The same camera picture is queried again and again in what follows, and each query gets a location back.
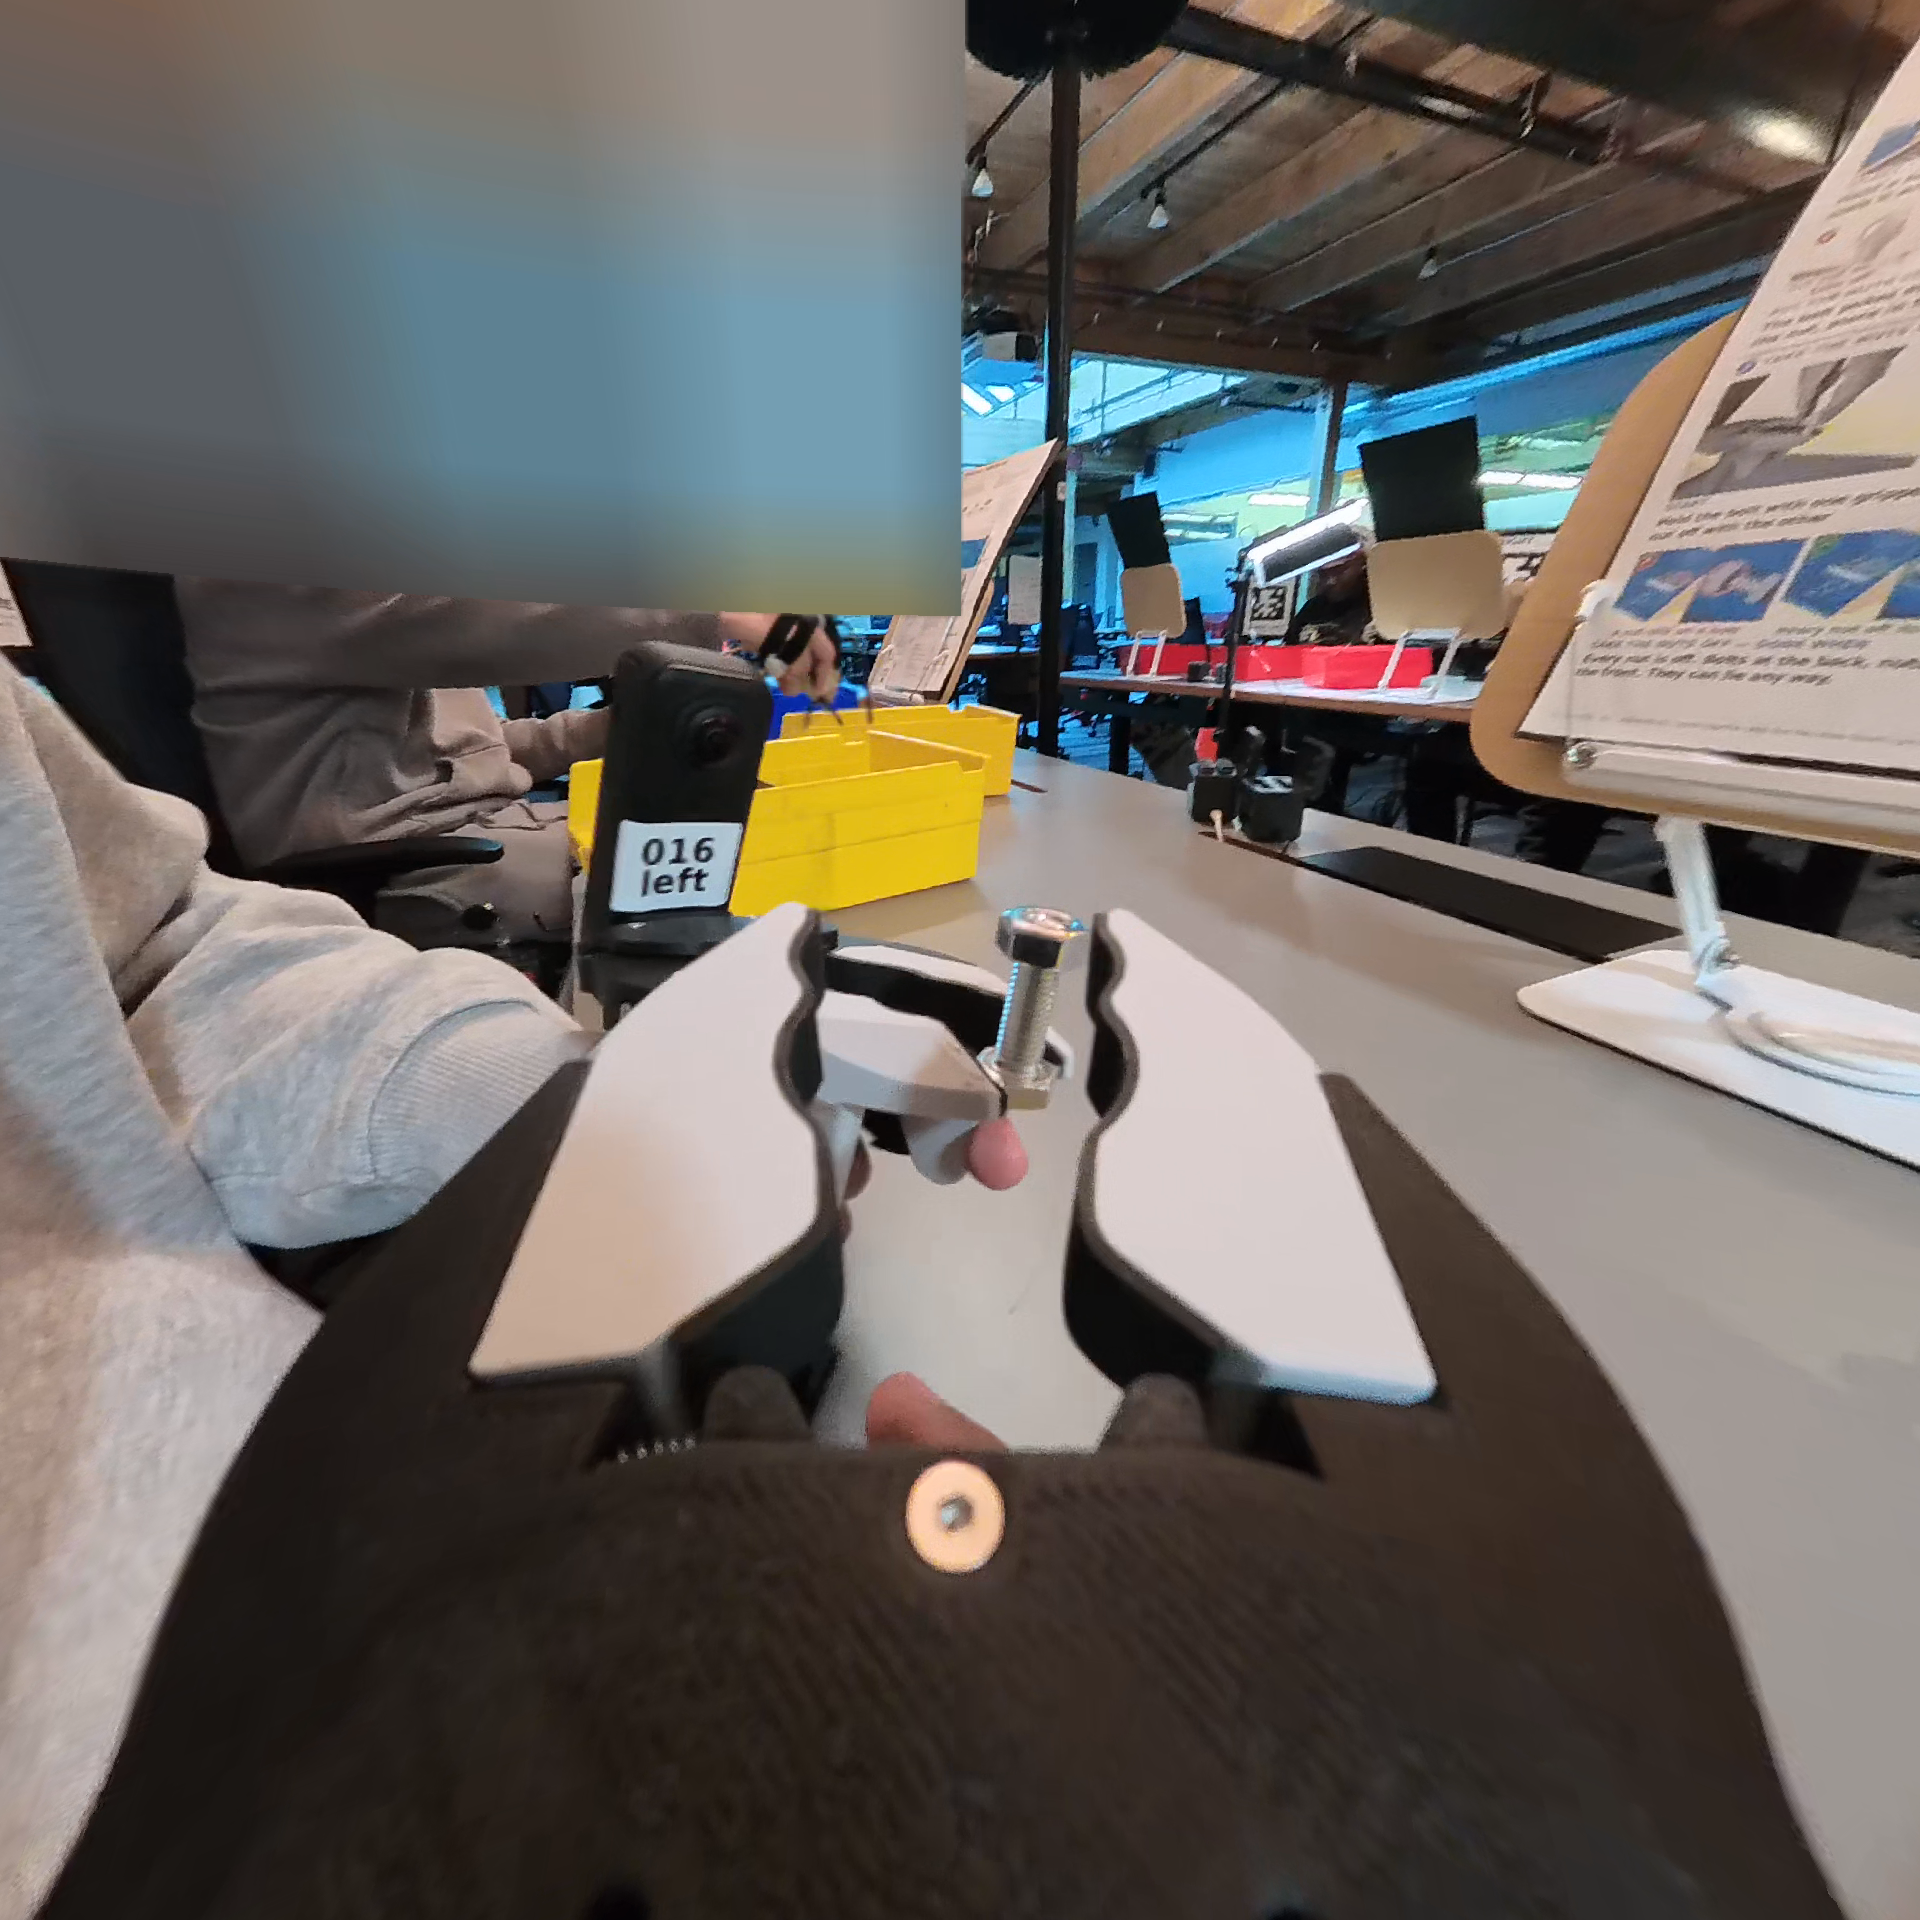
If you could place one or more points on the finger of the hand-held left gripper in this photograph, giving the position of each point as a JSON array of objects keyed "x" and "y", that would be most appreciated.
[
  {"x": 901, "y": 972},
  {"x": 901, "y": 1065}
]

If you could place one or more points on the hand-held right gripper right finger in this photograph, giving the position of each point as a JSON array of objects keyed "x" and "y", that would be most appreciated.
[{"x": 1244, "y": 1201}]

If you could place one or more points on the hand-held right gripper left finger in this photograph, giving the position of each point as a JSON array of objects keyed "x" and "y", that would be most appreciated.
[{"x": 675, "y": 1184}]

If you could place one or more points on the silver hex bolt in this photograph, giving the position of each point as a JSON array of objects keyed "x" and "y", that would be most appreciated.
[{"x": 1028, "y": 1004}]

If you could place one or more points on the silver hex nut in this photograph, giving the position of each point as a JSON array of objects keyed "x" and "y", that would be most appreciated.
[{"x": 1044, "y": 932}]

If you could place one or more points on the person's left forearm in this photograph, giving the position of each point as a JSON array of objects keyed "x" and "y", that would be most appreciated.
[{"x": 300, "y": 1050}]

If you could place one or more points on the grey desk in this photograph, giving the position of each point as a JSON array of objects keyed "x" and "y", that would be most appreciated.
[{"x": 1575, "y": 1275}]

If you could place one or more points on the black desk strip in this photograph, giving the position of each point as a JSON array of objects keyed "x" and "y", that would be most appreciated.
[{"x": 1501, "y": 900}]

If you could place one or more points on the person's left hand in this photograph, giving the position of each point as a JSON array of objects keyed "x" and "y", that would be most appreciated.
[{"x": 1001, "y": 1156}]

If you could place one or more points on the person's right hand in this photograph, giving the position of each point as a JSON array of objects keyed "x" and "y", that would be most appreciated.
[{"x": 915, "y": 1417}]

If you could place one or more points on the yellow plastic bin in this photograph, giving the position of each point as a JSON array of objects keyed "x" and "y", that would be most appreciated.
[
  {"x": 960, "y": 728},
  {"x": 870, "y": 840}
]

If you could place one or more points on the black block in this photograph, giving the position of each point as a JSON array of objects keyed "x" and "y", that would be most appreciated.
[
  {"x": 1271, "y": 810},
  {"x": 1212, "y": 790}
]

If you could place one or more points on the red plastic bin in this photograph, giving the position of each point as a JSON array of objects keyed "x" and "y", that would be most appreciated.
[
  {"x": 1350, "y": 669},
  {"x": 1185, "y": 661}
]

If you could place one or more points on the white flat pad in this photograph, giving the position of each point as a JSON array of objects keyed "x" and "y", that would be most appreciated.
[{"x": 1652, "y": 1036}]

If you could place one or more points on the small tan board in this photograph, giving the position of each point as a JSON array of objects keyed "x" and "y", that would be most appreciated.
[{"x": 1156, "y": 598}]

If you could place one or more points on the small black panel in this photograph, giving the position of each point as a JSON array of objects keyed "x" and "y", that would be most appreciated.
[{"x": 1137, "y": 529}]

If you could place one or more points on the black disc-topped pole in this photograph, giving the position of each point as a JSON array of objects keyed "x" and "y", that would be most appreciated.
[{"x": 1065, "y": 451}]

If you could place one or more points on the square code tag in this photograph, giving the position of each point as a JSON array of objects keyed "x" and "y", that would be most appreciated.
[{"x": 1270, "y": 609}]

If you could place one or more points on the ceiling projector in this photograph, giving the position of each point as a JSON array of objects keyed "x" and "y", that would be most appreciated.
[{"x": 1001, "y": 339}]

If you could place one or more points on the white light bar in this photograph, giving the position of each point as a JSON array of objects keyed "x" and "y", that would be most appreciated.
[{"x": 1302, "y": 547}]

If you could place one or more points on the large tan board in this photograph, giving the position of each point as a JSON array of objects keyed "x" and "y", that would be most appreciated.
[{"x": 1441, "y": 586}]

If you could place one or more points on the large black panel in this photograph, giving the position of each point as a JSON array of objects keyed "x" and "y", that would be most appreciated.
[{"x": 1419, "y": 481}]

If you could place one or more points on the printed instruction sheet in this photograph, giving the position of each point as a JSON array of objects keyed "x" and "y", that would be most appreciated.
[{"x": 1769, "y": 524}]

